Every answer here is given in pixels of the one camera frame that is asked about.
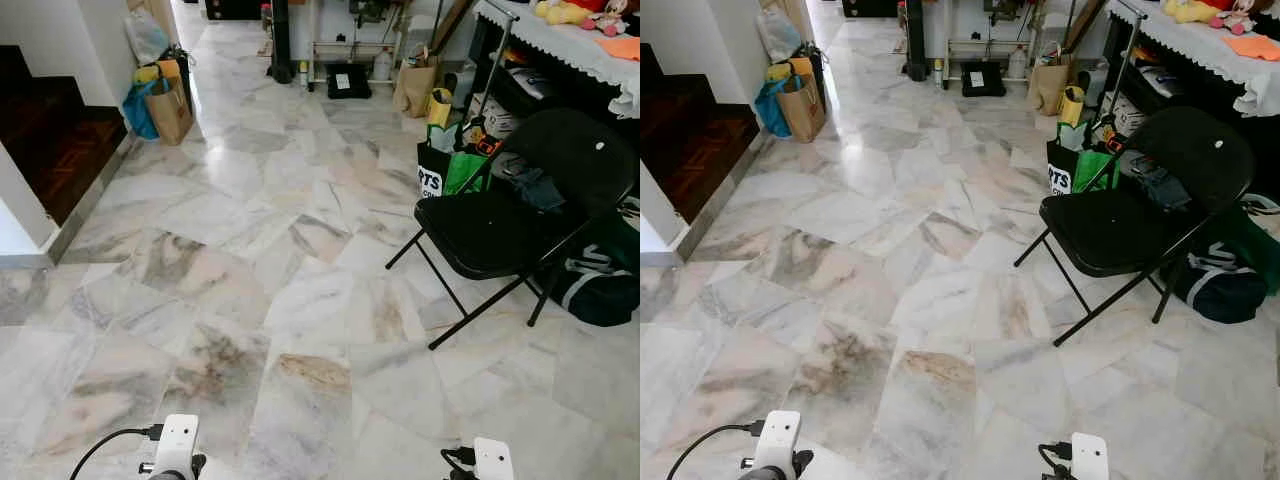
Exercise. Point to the dark green duffel bag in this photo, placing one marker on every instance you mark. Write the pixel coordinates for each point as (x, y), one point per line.
(600, 285)
(1215, 285)

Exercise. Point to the dark wooden staircase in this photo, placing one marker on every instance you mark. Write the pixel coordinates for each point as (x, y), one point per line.
(60, 140)
(700, 140)

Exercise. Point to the dark folded jeans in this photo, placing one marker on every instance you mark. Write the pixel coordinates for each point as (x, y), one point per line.
(1155, 180)
(530, 185)

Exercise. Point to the black folding chair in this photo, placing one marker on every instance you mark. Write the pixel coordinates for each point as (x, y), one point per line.
(490, 235)
(1110, 230)

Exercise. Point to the blue bag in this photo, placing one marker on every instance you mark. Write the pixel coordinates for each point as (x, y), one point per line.
(138, 108)
(770, 105)

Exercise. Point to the green shopping bag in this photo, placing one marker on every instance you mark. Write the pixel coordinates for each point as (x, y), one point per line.
(1090, 170)
(465, 172)

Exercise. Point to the orange cloth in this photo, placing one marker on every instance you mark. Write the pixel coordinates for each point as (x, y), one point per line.
(1255, 46)
(620, 47)

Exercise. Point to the table with white lace cloth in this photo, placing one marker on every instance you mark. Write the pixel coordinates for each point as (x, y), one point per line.
(1190, 45)
(560, 45)

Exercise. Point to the brown paper bag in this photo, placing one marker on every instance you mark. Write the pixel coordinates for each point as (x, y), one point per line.
(415, 88)
(802, 105)
(1050, 85)
(168, 108)

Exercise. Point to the black tote bag white print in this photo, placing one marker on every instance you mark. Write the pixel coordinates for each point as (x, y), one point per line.
(432, 177)
(1058, 177)

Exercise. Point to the pink doll toy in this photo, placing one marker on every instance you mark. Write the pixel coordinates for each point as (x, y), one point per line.
(607, 20)
(1240, 18)

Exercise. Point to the yellow bag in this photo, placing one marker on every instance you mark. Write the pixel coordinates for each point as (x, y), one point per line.
(152, 72)
(785, 70)

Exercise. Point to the grey metal pole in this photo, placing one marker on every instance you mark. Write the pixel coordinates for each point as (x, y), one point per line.
(1128, 60)
(497, 65)

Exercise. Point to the yellow rolled mat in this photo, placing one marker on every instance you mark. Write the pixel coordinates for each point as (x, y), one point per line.
(440, 105)
(1072, 103)

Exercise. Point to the yellow plush toy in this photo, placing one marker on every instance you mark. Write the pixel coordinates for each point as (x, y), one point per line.
(560, 12)
(1190, 12)

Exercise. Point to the white plastic bag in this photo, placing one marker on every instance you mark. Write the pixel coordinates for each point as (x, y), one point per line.
(778, 35)
(145, 35)

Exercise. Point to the black stand pole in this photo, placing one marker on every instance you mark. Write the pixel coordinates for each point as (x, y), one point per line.
(915, 40)
(281, 40)

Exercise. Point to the white metal rack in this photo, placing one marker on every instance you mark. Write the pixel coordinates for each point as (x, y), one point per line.
(985, 45)
(345, 45)

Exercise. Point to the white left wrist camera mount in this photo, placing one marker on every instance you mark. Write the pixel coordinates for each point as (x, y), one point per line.
(778, 438)
(178, 440)

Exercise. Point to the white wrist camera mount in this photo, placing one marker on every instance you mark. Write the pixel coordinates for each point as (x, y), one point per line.
(492, 458)
(1088, 457)
(778, 438)
(178, 440)

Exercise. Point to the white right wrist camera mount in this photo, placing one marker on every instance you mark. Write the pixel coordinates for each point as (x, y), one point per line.
(492, 458)
(1088, 457)

